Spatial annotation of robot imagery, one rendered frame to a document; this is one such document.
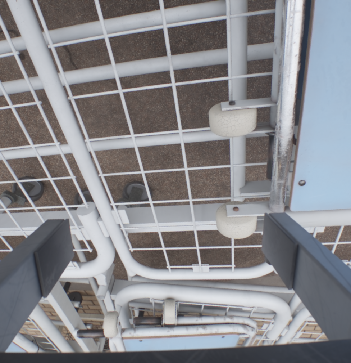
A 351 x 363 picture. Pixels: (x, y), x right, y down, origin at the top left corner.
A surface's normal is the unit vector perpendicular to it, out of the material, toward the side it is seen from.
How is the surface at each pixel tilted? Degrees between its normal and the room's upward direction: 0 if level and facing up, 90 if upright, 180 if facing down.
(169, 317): 40
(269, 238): 83
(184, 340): 8
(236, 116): 48
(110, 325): 62
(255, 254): 0
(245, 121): 28
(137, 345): 8
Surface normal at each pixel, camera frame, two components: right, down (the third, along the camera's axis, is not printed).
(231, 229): -0.37, 0.55
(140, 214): -0.15, -0.78
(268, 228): -1.00, 0.03
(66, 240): 1.00, -0.03
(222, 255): -0.08, 0.62
